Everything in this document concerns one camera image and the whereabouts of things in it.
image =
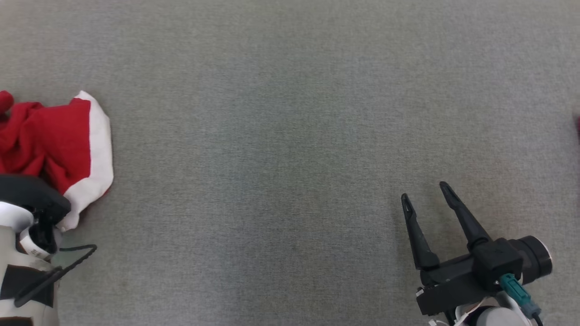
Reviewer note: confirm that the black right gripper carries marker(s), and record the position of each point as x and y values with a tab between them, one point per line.
444	290

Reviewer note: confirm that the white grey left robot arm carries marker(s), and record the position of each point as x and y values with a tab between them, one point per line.
18	194

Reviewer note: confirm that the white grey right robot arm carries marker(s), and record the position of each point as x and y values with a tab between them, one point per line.
494	318

